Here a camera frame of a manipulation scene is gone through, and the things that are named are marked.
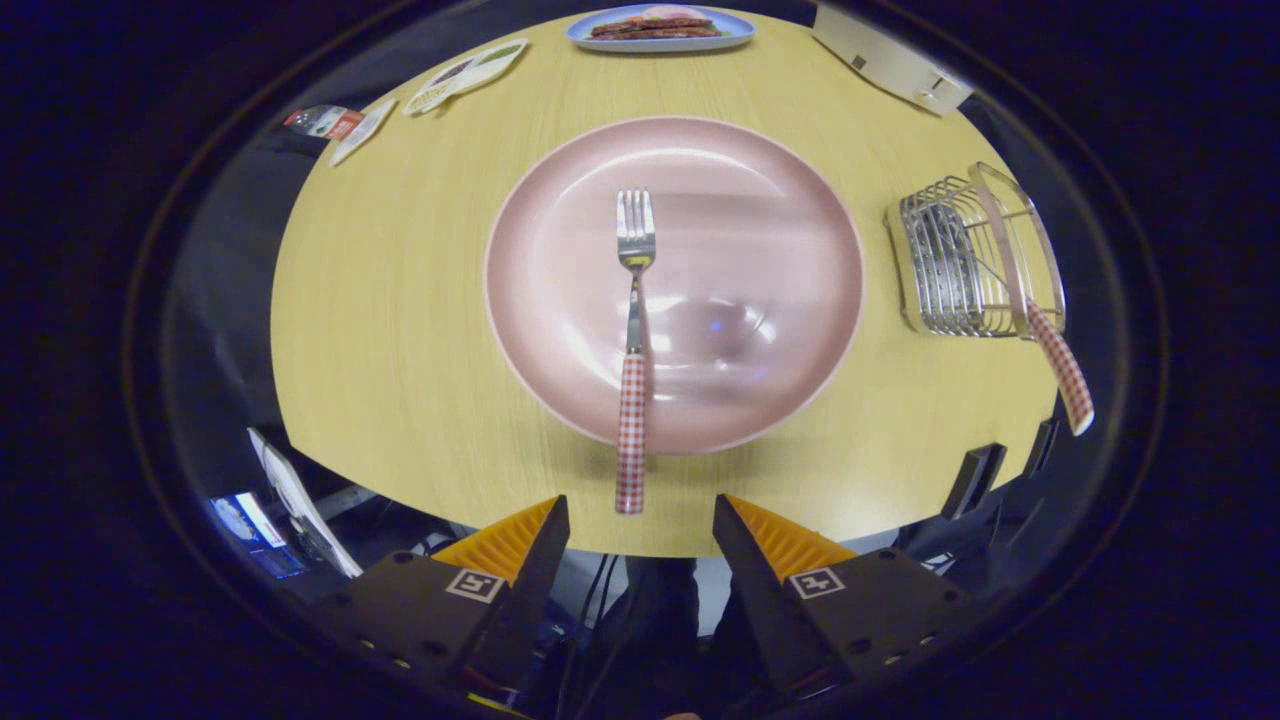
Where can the white divided condiment tray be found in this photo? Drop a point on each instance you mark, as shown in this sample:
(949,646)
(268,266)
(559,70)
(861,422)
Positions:
(470,75)

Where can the white board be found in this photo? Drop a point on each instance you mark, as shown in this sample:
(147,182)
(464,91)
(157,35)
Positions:
(300,505)

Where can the black rectangular frame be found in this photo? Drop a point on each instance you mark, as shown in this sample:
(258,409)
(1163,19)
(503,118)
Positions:
(972,480)
(1040,450)

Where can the lit screen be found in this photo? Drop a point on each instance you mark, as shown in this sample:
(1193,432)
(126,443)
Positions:
(250,525)

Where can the brown meat strips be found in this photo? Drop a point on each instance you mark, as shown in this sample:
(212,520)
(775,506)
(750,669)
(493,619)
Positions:
(650,30)

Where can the pink ham slice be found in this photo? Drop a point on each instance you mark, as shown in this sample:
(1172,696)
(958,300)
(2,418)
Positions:
(665,12)

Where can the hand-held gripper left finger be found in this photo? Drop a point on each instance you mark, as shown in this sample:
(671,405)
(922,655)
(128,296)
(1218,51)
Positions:
(525,600)

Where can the white toaster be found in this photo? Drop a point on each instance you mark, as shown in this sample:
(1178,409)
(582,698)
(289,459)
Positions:
(880,60)

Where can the pink plate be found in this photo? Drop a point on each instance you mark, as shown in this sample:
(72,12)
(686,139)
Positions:
(760,260)

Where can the plastic bottle with red label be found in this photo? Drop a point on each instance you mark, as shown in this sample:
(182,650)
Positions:
(320,122)

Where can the white square coaster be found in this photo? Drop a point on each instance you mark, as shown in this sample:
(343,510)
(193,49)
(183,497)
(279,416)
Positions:
(362,130)

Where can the person's legs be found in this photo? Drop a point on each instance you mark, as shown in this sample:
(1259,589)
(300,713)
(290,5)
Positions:
(660,620)

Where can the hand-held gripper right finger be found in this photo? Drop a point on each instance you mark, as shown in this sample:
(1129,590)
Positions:
(760,600)

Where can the blue plate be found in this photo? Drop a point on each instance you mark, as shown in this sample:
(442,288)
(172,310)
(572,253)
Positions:
(585,38)

